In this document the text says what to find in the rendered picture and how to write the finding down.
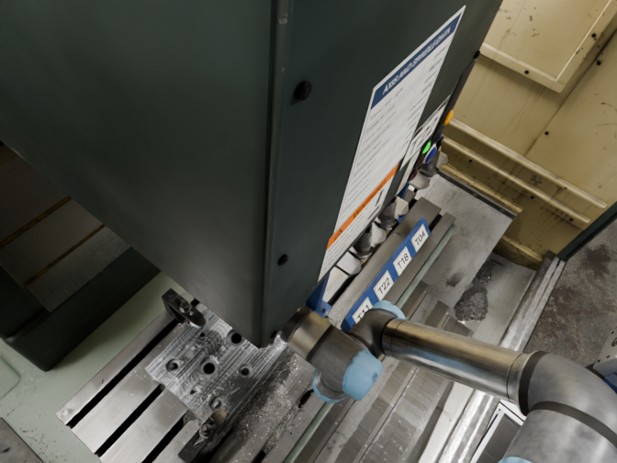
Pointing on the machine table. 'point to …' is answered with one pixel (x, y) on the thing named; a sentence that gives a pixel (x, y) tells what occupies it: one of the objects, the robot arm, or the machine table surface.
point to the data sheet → (394, 117)
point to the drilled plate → (190, 354)
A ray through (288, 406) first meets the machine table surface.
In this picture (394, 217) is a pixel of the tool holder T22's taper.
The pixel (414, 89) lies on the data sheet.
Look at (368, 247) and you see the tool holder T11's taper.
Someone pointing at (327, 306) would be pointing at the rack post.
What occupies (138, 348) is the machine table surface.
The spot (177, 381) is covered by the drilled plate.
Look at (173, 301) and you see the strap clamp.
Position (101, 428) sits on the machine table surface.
